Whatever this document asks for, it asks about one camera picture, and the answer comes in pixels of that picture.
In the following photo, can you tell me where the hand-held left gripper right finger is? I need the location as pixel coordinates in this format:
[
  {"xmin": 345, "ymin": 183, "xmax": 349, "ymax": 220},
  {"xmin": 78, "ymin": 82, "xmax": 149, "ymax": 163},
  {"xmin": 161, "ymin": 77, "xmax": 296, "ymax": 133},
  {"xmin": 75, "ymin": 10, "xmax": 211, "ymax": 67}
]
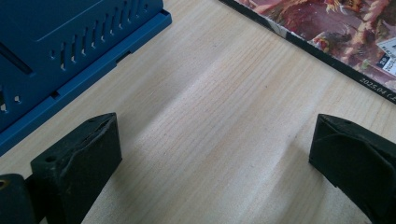
[{"xmin": 308, "ymin": 113, "xmax": 396, "ymax": 224}]

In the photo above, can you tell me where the glossy colourful magazine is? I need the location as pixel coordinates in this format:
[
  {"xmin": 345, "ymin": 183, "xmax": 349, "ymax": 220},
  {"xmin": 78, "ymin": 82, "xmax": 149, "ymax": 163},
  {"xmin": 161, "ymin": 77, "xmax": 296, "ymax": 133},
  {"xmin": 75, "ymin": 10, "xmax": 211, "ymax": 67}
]
[{"xmin": 219, "ymin": 0, "xmax": 396, "ymax": 105}]

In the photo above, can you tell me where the blue plastic crate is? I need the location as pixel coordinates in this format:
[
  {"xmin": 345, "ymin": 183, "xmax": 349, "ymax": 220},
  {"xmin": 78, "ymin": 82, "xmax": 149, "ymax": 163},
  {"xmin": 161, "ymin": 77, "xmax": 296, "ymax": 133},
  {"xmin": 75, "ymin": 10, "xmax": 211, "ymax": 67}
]
[{"xmin": 0, "ymin": 0, "xmax": 173, "ymax": 157}]

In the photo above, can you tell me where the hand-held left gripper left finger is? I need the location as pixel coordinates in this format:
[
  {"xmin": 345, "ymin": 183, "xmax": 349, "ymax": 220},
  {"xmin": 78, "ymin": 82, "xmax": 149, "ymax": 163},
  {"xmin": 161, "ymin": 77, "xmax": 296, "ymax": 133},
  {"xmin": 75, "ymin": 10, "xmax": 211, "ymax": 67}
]
[{"xmin": 30, "ymin": 112, "xmax": 123, "ymax": 224}]

